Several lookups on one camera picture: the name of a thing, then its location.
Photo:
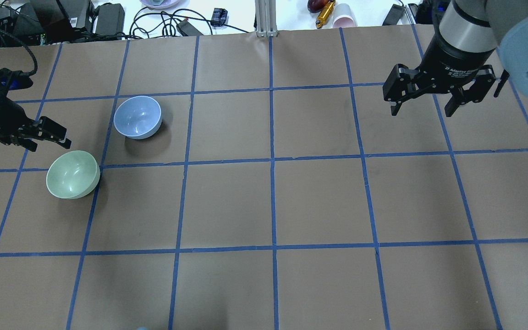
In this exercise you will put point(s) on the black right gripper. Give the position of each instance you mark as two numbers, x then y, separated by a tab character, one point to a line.
451	58

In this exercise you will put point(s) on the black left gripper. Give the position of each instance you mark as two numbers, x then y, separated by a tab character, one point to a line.
1	117

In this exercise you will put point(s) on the green bowl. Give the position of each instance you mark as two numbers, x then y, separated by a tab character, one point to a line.
73	175

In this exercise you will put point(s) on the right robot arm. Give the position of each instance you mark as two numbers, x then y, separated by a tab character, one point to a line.
495	25

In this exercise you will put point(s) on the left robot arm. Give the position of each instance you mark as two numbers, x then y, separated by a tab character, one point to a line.
25	131

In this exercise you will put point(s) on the blue bowl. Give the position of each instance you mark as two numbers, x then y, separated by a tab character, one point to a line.
138	117

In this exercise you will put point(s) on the pink plastic cup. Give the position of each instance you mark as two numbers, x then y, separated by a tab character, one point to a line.
343	16

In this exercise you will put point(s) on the gold metal tool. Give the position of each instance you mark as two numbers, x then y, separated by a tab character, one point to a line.
324	14

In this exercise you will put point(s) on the black power adapter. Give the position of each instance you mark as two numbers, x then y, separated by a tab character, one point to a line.
110	19

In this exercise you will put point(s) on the red brown toy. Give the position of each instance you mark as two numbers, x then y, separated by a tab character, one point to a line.
315	6

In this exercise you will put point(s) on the purple plate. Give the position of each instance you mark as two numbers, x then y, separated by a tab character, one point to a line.
161	4

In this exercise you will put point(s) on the small blue black device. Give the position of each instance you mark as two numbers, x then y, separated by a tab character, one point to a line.
219	17

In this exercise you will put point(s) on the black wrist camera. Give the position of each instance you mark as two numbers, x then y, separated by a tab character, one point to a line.
14	80

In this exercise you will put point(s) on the aluminium frame post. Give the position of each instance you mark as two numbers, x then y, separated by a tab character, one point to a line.
265	17

